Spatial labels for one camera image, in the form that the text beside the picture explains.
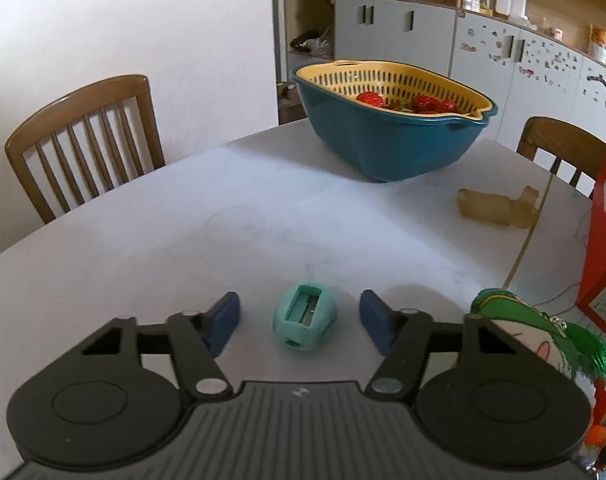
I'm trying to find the grey cabinet with black handles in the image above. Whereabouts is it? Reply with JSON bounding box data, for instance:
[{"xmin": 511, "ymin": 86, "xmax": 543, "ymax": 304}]
[{"xmin": 334, "ymin": 0, "xmax": 458, "ymax": 77}]

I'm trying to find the teal pencil sharpener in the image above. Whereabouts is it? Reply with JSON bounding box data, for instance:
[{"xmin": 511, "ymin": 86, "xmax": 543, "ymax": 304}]
[{"xmin": 273, "ymin": 283, "xmax": 339, "ymax": 354}]

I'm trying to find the tan translucent plastic case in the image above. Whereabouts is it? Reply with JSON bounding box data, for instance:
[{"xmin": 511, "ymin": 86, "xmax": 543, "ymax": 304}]
[{"xmin": 457, "ymin": 186, "xmax": 542, "ymax": 230}]

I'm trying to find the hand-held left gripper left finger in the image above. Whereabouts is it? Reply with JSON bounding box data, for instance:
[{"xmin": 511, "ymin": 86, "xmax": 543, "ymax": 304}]
[{"xmin": 78, "ymin": 291, "xmax": 242, "ymax": 402}]

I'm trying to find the pile of red strawberries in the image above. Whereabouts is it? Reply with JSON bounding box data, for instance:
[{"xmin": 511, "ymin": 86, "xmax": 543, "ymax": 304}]
[{"xmin": 355, "ymin": 91, "xmax": 458, "ymax": 115}]

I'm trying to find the white stickered cabinet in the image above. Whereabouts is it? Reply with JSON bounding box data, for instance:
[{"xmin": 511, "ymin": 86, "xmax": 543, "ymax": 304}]
[{"xmin": 450, "ymin": 12, "xmax": 606, "ymax": 149}]

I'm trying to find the green tasselled doll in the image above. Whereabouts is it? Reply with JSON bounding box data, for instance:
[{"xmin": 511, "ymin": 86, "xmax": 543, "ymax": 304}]
[{"xmin": 470, "ymin": 287, "xmax": 606, "ymax": 467}]

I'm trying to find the teal bowl with yellow colander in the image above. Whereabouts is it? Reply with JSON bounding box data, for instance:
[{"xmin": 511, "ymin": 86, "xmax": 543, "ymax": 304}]
[{"xmin": 290, "ymin": 60, "xmax": 499, "ymax": 184}]

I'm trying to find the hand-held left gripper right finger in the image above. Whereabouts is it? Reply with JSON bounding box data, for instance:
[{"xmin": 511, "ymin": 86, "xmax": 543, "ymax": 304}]
[{"xmin": 359, "ymin": 289, "xmax": 521, "ymax": 404}]

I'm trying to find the wooden slat-back chair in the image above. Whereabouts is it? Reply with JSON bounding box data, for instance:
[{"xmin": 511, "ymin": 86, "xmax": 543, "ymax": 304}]
[
  {"xmin": 4, "ymin": 75, "xmax": 166, "ymax": 225},
  {"xmin": 516, "ymin": 116, "xmax": 606, "ymax": 199}
]

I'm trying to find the red and white cardboard box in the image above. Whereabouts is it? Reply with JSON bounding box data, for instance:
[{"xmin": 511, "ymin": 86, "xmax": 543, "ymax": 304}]
[{"xmin": 575, "ymin": 121, "xmax": 606, "ymax": 334}]

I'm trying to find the orange and white canister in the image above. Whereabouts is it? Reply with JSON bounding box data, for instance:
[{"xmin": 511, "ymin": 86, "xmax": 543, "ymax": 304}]
[{"xmin": 588, "ymin": 24, "xmax": 606, "ymax": 65}]

